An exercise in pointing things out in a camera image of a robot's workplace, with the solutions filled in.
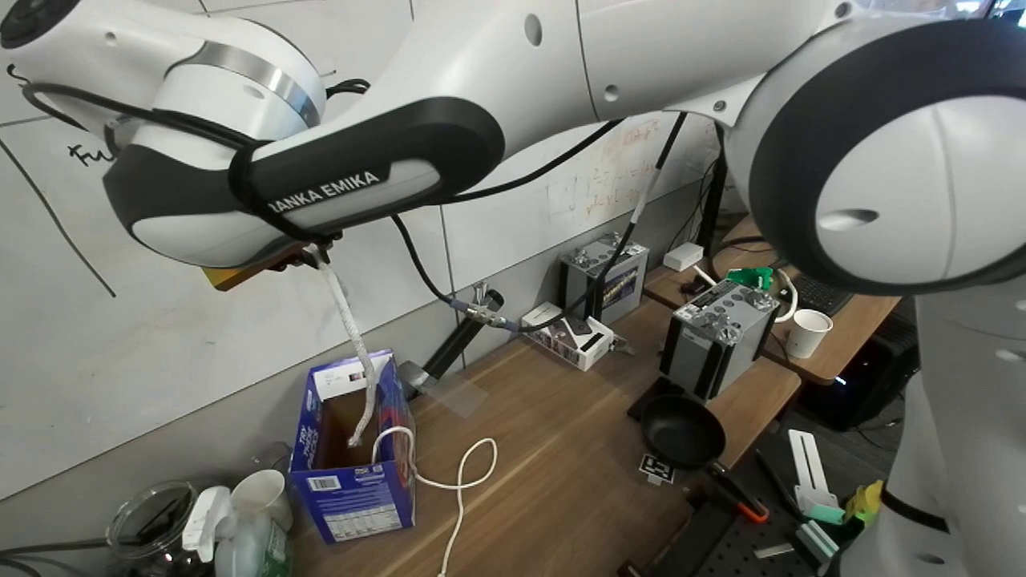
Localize blue cardboard box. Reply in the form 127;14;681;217
290;350;413;546

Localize black cylindrical handle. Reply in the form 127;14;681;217
408;290;504;388

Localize orange handled pliers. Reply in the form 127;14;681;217
705;463;768;525

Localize grey battery box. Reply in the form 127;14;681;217
561;233;648;324
659;284;779;400

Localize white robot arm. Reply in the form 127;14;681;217
4;0;1026;577

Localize grey battery box far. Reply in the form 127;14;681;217
561;233;648;324

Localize grey battery box near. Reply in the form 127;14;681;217
659;284;779;400

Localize clear glass jar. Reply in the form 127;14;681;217
104;483;194;577

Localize small white product box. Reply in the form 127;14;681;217
522;303;616;373

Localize white paper cup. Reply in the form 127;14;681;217
785;309;835;359

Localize thick white rope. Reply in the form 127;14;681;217
314;247;384;448

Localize clear tape patch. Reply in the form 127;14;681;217
398;363;486;418

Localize thin white rope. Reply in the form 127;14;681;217
369;425;504;577

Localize black frying pan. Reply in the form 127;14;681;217
629;378;726;472

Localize green spray bottle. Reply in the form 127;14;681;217
184;470;292;577

